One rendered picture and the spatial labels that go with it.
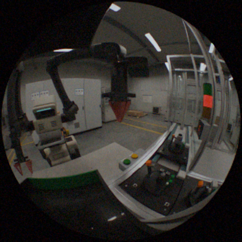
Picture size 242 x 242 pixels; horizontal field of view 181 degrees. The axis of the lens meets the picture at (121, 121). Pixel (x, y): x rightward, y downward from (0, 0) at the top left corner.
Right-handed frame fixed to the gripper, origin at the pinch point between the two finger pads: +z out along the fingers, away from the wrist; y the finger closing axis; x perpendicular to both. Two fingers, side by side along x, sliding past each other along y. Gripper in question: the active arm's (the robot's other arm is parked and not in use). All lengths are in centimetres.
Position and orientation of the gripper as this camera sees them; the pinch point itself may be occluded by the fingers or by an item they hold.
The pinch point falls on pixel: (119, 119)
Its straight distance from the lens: 26.5
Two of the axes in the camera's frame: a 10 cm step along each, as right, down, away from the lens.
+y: 7.4, -1.8, 6.4
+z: 0.0, 9.6, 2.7
